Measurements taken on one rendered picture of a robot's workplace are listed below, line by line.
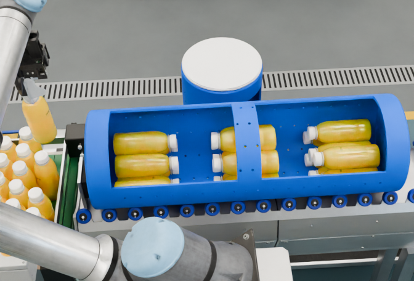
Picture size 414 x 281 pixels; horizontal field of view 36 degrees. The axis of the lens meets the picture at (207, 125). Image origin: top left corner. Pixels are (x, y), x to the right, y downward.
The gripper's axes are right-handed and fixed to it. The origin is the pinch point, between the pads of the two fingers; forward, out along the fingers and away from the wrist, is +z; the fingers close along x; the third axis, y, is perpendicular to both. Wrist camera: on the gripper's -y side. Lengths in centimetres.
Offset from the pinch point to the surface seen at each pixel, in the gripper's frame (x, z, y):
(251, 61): 42, 39, 61
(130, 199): -17.0, 27.4, 21.9
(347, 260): 6, 127, 98
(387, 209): -16, 47, 96
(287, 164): 0, 43, 68
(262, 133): -3, 22, 60
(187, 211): -15, 40, 37
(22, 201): -12.2, 31.0, -9.4
